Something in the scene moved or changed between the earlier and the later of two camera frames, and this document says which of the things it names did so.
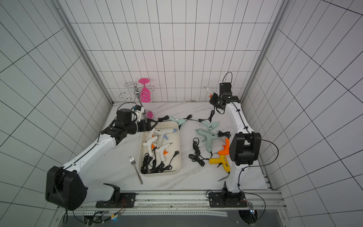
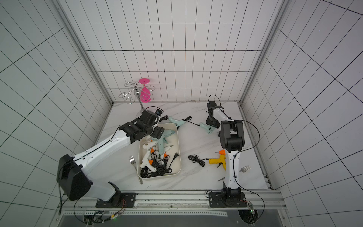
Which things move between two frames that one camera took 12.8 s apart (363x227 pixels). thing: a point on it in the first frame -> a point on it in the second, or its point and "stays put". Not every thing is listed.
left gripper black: x=144 y=128 -> x=158 y=133
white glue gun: x=151 y=144 stays put
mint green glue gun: x=209 y=136 -> x=165 y=133
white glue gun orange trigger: x=162 y=151 -> x=146 y=163
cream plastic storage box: x=159 y=151 stays put
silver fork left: x=133 y=161 stays put
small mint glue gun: x=179 y=121 stays put
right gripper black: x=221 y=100 -> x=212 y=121
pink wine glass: x=145 y=94 stays put
